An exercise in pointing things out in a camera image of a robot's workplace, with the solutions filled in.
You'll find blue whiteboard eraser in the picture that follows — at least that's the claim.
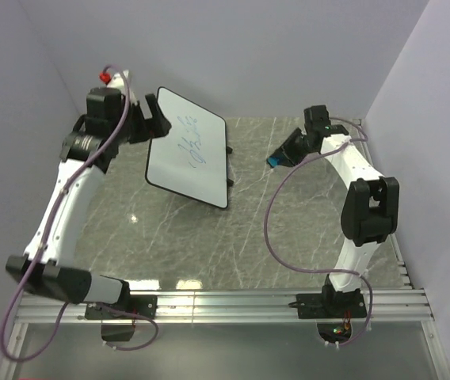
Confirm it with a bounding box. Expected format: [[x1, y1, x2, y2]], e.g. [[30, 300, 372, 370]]
[[266, 156, 284, 169]]

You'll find white whiteboard black frame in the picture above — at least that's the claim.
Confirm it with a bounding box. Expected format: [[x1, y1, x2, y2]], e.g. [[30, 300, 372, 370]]
[[145, 87, 231, 209]]

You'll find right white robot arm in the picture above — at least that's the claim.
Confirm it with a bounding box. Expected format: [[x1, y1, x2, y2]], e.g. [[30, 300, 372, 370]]
[[266, 105, 400, 317]]

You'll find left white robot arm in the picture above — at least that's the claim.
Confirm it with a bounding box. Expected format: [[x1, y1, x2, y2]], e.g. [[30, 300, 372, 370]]
[[6, 87, 171, 318]]

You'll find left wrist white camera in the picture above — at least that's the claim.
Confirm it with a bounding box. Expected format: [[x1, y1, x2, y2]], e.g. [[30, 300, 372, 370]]
[[99, 70, 136, 103]]

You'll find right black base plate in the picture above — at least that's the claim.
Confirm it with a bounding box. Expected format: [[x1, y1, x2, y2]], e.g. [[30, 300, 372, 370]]
[[288, 291, 368, 319]]

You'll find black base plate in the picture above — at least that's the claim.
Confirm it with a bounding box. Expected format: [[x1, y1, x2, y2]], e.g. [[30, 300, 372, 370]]
[[288, 291, 368, 319], [84, 294, 158, 320]]

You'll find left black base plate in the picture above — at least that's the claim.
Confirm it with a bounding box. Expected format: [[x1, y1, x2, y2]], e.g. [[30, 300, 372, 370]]
[[84, 294, 158, 320]]

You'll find aluminium front rail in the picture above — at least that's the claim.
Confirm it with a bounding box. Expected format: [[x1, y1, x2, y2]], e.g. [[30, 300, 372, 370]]
[[14, 289, 434, 325]]

